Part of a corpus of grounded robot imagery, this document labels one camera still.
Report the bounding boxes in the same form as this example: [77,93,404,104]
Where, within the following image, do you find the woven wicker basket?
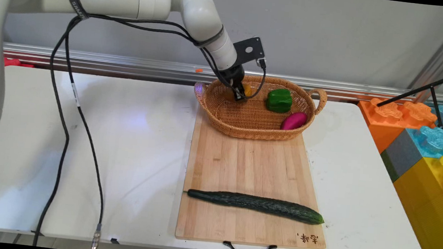
[189,70,329,147]

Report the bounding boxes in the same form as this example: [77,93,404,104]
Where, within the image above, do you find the dark green cucumber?
[181,187,326,226]

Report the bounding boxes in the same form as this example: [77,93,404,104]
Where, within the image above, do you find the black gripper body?
[219,62,248,90]

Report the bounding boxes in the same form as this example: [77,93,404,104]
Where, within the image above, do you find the orange yellow toy fruit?
[226,81,253,104]

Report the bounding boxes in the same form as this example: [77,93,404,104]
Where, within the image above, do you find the green toy bell pepper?
[265,87,294,115]

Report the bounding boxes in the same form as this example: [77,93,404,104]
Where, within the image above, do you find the horizontal aluminium rail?
[1,42,443,112]

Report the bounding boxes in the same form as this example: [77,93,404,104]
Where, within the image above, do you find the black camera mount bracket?
[231,35,266,67]

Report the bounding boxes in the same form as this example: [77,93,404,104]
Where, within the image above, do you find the yellow giant building block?
[388,151,443,249]

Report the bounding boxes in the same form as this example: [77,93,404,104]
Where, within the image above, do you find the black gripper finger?
[229,81,243,102]
[237,81,250,102]

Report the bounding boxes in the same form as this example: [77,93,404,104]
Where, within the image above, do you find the plain black hanging cable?
[32,15,82,249]

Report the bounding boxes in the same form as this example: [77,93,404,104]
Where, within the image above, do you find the orange giant building block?
[354,96,439,158]

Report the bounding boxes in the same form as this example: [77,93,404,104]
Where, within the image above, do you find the red foam blocks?
[3,57,35,69]

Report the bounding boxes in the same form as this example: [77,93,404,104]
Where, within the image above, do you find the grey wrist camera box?
[257,39,269,61]

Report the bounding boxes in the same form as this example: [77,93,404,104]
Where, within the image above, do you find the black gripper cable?
[76,15,241,89]

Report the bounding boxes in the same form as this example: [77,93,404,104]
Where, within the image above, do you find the blue giant building block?
[404,102,443,158]

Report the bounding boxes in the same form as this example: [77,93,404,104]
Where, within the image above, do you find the wooden cutting board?
[174,111,337,249]

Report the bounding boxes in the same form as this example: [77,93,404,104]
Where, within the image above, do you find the magenta toy sweet potato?
[281,111,308,133]

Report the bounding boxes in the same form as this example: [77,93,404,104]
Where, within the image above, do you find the black camera usb cable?
[75,13,271,101]

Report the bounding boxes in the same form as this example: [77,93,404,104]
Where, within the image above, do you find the black cable with metal plug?
[44,16,123,249]

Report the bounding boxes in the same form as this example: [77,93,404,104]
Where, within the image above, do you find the grey giant building block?
[378,128,424,185]

